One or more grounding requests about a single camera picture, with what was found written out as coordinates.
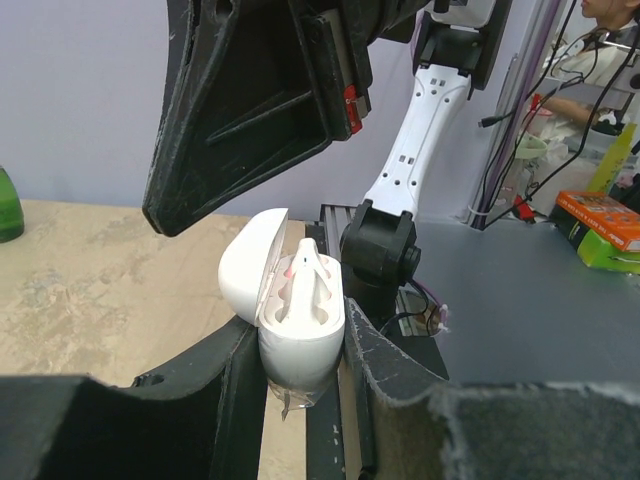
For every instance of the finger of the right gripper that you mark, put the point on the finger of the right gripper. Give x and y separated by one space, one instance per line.
252 89

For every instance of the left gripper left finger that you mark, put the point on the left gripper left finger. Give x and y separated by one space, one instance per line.
198 416

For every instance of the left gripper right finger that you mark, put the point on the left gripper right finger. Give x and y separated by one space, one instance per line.
425 427

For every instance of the white oval charging case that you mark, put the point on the white oval charging case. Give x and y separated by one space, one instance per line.
250 274

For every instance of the white earbud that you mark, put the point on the white earbud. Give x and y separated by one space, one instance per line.
305 289

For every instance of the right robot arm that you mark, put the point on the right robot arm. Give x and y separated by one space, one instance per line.
457 43

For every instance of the orange green cardboard box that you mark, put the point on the orange green cardboard box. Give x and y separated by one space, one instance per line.
603 232

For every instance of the green glass bottle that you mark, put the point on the green glass bottle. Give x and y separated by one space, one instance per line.
11 212

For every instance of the person in white shirt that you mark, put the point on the person in white shirt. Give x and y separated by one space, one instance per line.
594 62

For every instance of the aluminium extrusion rail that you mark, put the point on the aluminium extrusion rail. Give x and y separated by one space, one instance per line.
335 218

